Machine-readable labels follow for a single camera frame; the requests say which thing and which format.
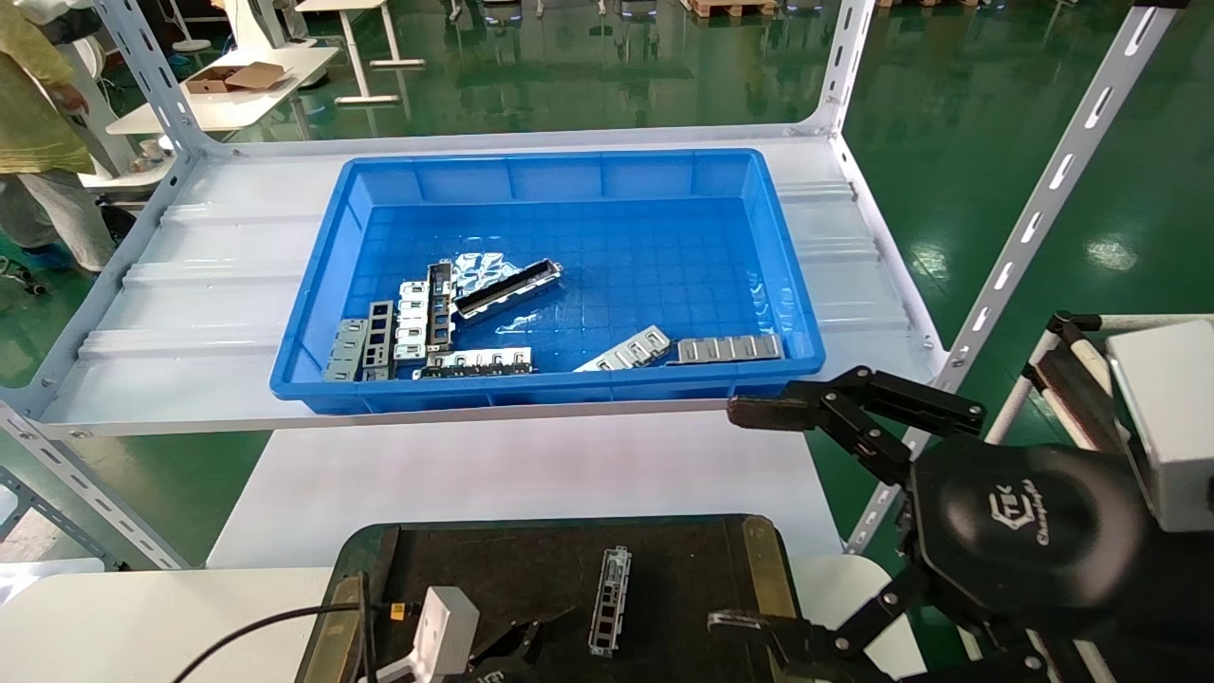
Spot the white trestle stand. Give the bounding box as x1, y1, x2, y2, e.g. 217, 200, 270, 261
986, 311, 1214, 456

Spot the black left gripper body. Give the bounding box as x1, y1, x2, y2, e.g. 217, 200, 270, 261
453, 655, 537, 683

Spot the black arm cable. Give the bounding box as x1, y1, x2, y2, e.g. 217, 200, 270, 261
171, 569, 420, 683

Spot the open cardboard box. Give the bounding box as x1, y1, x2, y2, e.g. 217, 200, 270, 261
185, 62, 290, 94

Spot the long silver clip part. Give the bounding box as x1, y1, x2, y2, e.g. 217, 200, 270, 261
414, 346, 534, 380

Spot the flat grey metal part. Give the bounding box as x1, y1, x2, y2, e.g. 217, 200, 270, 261
324, 318, 370, 383

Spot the short silver ribbed part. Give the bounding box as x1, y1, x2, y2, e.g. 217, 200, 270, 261
573, 324, 673, 374

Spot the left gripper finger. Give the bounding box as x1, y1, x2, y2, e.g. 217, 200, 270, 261
517, 605, 581, 665
471, 621, 521, 670

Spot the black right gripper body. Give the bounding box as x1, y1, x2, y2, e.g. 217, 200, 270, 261
904, 439, 1214, 683

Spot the person in yellow coat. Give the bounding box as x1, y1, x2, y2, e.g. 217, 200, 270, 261
0, 0, 120, 276

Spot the dark grey slotted part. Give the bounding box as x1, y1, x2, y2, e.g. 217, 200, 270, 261
364, 300, 395, 382

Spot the black container with brass edges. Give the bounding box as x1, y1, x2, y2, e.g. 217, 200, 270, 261
296, 514, 807, 683

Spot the white table with box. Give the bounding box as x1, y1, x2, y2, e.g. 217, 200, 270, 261
104, 43, 340, 138

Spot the white rectangular table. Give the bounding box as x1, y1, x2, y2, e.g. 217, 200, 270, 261
207, 410, 847, 570

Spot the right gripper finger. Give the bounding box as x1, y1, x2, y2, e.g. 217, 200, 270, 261
707, 560, 1025, 683
727, 365, 987, 487

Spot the grey ribbed plate part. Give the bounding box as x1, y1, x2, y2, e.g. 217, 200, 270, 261
675, 333, 785, 366

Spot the large blue plastic bin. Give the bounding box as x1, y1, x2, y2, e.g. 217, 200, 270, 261
268, 147, 826, 416

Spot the long black channel part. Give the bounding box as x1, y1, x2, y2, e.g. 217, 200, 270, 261
453, 258, 565, 323

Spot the silver framed slotted part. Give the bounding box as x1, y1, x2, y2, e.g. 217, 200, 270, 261
588, 545, 633, 657

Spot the white standing desk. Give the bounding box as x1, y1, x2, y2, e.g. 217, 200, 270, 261
294, 0, 428, 107

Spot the white standing fan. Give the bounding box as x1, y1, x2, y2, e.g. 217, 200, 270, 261
71, 36, 107, 105

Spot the grey perforated metal shelf rack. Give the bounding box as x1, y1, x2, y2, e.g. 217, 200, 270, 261
0, 0, 1191, 575

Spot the light silver ribbed part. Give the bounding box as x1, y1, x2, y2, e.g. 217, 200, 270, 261
394, 279, 431, 363

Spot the narrow dark framed part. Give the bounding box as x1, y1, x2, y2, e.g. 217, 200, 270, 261
427, 260, 456, 354

